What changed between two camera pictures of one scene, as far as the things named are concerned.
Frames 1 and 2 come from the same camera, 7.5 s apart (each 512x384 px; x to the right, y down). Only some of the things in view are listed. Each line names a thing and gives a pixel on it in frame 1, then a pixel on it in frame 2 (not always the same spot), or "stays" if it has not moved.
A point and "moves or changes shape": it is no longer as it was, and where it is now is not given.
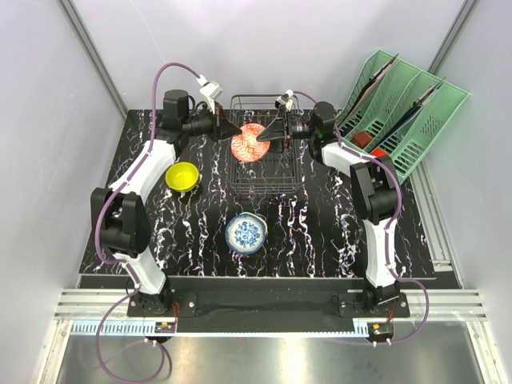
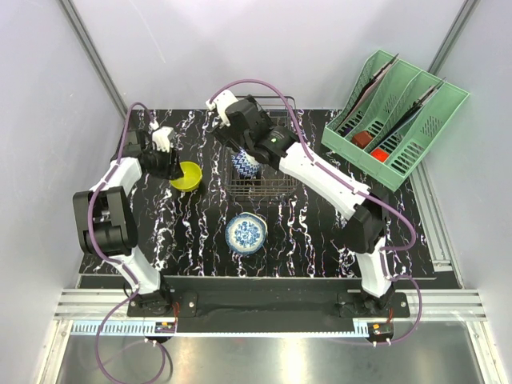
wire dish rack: [280, 171] stays
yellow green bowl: [182, 177] stays
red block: [379, 152] stays
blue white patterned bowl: [246, 146] moves or changes shape
